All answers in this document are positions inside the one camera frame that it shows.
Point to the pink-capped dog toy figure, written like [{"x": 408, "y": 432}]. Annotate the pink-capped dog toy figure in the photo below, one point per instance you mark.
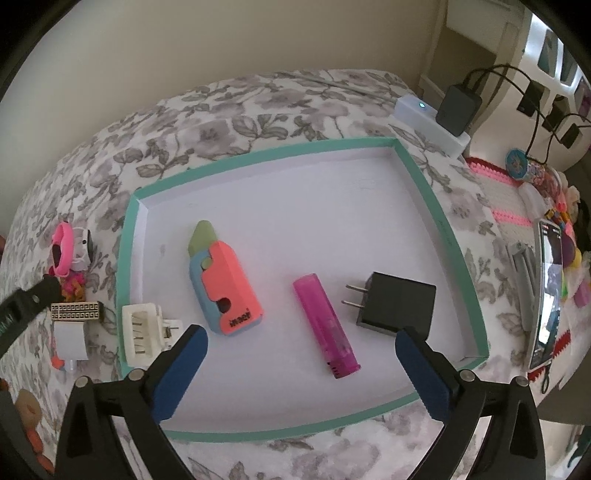
[{"x": 63, "y": 240}]

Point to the smartphone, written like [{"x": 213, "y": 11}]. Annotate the smartphone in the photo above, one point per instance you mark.
[{"x": 547, "y": 295}]

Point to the teal and white box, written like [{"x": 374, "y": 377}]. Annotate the teal and white box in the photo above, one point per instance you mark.
[{"x": 300, "y": 221}]

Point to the orange toy pieces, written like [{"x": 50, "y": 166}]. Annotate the orange toy pieces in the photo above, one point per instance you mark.
[{"x": 37, "y": 445}]

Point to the white plug adapter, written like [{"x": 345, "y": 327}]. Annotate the white plug adapter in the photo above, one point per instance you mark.
[{"x": 141, "y": 332}]

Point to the pink translucent lighter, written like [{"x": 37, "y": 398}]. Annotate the pink translucent lighter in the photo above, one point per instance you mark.
[{"x": 323, "y": 323}]

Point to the white charger cube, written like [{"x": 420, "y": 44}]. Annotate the white charger cube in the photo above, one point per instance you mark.
[{"x": 69, "y": 344}]

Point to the pile of colourful toys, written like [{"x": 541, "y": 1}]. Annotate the pile of colourful toys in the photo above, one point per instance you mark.
[{"x": 570, "y": 240}]

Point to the black power adapter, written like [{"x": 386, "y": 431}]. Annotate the black power adapter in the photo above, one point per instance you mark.
[{"x": 458, "y": 110}]

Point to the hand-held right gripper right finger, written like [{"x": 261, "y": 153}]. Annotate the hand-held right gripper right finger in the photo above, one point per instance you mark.
[{"x": 422, "y": 378}]

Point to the black charger plug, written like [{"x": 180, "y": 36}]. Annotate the black charger plug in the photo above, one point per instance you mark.
[{"x": 397, "y": 302}]

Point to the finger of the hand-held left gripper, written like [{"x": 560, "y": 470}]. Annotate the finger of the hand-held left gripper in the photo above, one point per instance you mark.
[{"x": 32, "y": 300}]

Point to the black gold patterned block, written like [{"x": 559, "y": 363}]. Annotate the black gold patterned block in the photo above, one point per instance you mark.
[{"x": 76, "y": 311}]

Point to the grey metal holder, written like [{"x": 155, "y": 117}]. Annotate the grey metal holder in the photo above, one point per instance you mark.
[{"x": 521, "y": 272}]

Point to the orange and blue toy knife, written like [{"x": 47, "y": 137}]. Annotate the orange and blue toy knife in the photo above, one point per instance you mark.
[{"x": 228, "y": 281}]

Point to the floral blanket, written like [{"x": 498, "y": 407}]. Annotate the floral blanket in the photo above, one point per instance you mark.
[{"x": 277, "y": 106}]

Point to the white power strip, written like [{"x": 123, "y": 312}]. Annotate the white power strip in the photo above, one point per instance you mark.
[{"x": 415, "y": 115}]

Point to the round printed tin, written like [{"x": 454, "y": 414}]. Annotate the round printed tin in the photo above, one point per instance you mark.
[{"x": 517, "y": 162}]

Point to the small black wall plug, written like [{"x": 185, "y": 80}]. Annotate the small black wall plug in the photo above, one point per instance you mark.
[
  {"x": 570, "y": 134},
  {"x": 531, "y": 99},
  {"x": 555, "y": 113}
]

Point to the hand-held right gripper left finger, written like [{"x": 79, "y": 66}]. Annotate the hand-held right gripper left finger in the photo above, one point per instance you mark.
[{"x": 180, "y": 374}]

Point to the wall picture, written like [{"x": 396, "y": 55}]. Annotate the wall picture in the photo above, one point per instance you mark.
[{"x": 549, "y": 48}]

